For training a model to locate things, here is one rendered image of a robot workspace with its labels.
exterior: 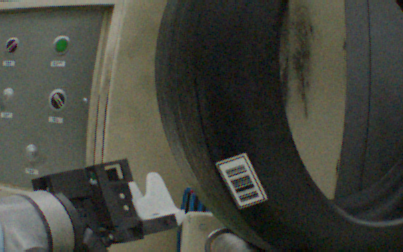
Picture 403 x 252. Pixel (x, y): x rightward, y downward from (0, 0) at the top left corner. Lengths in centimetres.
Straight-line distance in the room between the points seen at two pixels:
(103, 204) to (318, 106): 69
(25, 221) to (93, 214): 14
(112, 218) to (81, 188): 4
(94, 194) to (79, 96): 87
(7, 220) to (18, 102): 99
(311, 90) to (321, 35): 9
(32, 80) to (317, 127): 53
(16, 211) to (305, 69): 82
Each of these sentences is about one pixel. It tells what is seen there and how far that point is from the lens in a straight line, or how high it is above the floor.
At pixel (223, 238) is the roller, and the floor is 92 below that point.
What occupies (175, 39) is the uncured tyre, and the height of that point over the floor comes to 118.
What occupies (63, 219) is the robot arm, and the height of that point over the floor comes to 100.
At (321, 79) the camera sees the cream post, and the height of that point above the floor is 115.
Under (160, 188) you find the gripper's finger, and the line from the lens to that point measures 114.
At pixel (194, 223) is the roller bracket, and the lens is 162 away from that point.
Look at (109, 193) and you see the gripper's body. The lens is 106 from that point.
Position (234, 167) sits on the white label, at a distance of 128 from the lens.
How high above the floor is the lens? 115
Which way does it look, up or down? 3 degrees down
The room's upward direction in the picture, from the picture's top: 6 degrees clockwise
